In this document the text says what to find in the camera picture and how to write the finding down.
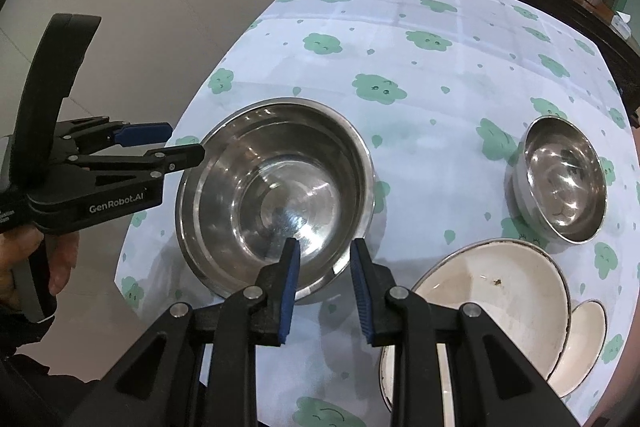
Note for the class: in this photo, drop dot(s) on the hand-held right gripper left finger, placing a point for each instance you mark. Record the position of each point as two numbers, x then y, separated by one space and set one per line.
290 292

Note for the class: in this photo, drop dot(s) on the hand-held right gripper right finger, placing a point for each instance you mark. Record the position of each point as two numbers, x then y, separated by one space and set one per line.
361 292

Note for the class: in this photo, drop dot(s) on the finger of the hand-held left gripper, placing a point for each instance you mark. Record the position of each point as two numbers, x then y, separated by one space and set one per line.
145 133
180 156

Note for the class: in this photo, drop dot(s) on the large stainless steel bowl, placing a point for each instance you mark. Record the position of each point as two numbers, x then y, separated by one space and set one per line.
320 296
192 247
280 187

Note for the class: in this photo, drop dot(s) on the large white enamel bowl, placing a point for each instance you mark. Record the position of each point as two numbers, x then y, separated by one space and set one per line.
490 307

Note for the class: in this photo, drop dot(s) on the small white enamel bowl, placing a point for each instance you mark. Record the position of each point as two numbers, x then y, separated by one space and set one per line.
582 347

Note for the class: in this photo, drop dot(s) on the small stainless steel bowl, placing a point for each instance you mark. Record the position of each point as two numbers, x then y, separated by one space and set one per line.
560 177

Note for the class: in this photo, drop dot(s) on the person's left hand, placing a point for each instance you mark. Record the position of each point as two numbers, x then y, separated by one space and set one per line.
65 257

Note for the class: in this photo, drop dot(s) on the cloud print tablecloth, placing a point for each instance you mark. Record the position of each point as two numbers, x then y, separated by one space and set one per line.
400 7

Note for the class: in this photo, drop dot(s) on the tissue box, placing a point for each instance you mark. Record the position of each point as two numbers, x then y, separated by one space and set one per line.
622 24

